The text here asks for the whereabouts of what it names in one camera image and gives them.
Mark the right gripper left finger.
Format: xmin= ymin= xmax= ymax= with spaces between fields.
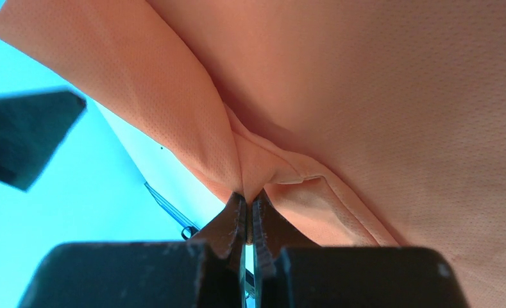
xmin=19 ymin=193 xmax=247 ymax=307

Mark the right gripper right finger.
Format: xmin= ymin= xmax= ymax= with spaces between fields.
xmin=252 ymin=191 xmax=468 ymax=307

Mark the orange t-shirt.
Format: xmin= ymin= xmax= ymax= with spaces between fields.
xmin=0 ymin=1 xmax=506 ymax=307

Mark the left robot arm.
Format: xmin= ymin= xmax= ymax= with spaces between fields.
xmin=0 ymin=90 xmax=87 ymax=191

